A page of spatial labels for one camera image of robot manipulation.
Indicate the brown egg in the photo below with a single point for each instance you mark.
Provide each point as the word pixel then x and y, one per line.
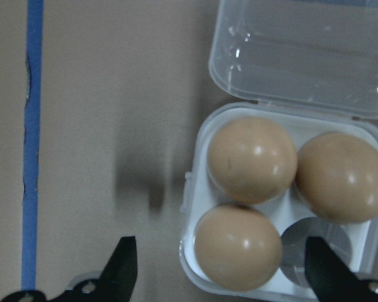
pixel 252 160
pixel 343 179
pixel 237 248

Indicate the clear plastic egg carton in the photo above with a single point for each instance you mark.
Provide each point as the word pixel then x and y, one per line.
pixel 201 195

